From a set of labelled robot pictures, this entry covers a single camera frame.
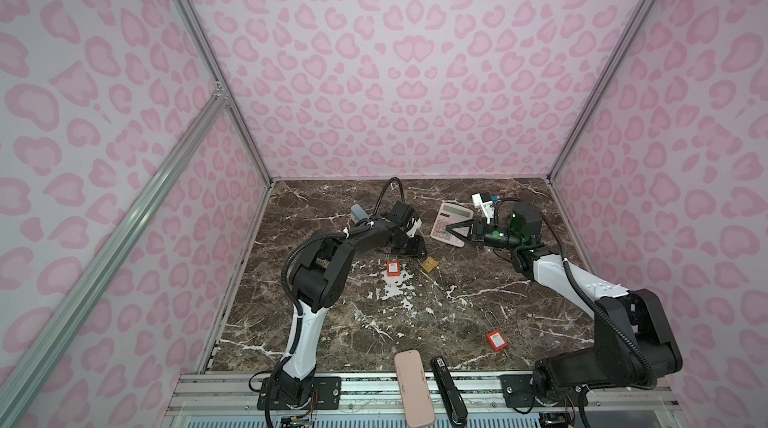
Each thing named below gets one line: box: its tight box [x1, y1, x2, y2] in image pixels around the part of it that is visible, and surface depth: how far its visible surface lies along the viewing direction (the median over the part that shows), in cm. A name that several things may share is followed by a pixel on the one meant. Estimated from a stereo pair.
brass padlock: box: [421, 256, 438, 273], surface depth 97 cm
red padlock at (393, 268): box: [387, 260, 401, 277], surface depth 95 cm
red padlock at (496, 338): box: [485, 310, 509, 352], surface depth 82 cm
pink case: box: [394, 349, 436, 428], surface depth 74 cm
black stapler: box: [430, 356, 469, 428], surface depth 74 cm
